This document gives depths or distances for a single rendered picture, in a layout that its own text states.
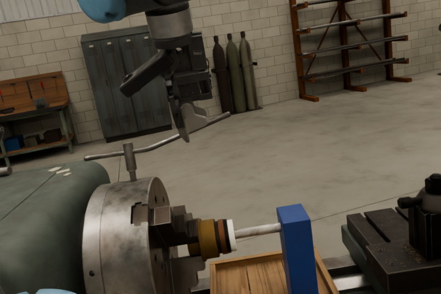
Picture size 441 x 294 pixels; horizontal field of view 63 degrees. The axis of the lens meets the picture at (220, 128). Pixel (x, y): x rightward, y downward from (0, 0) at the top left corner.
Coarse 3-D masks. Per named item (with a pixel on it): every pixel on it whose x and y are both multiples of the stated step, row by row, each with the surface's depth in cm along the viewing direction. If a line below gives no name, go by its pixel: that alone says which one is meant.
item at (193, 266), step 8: (192, 256) 80; (200, 256) 79; (168, 264) 78; (176, 264) 78; (184, 264) 78; (192, 264) 78; (200, 264) 78; (168, 272) 78; (176, 272) 78; (184, 272) 78; (192, 272) 78; (168, 280) 79; (176, 280) 78; (184, 280) 78; (192, 280) 78; (176, 288) 77; (184, 288) 77
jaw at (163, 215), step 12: (144, 216) 70; (156, 216) 71; (168, 216) 71; (180, 216) 75; (156, 228) 71; (168, 228) 71; (180, 228) 74; (192, 228) 76; (168, 240) 75; (180, 240) 76; (192, 240) 76
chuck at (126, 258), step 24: (120, 192) 74; (144, 192) 73; (120, 216) 69; (120, 240) 67; (144, 240) 66; (120, 264) 66; (144, 264) 65; (120, 288) 65; (144, 288) 66; (168, 288) 77
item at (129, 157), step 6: (126, 144) 79; (132, 144) 79; (126, 150) 79; (132, 150) 79; (126, 156) 79; (132, 156) 79; (126, 162) 79; (132, 162) 79; (132, 168) 79; (132, 174) 79; (132, 180) 80
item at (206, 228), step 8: (200, 224) 79; (208, 224) 79; (216, 224) 80; (224, 224) 79; (200, 232) 77; (208, 232) 78; (216, 232) 78; (224, 232) 78; (200, 240) 77; (208, 240) 77; (216, 240) 77; (224, 240) 77; (192, 248) 78; (200, 248) 76; (208, 248) 77; (216, 248) 77; (224, 248) 78; (208, 256) 78; (216, 256) 78
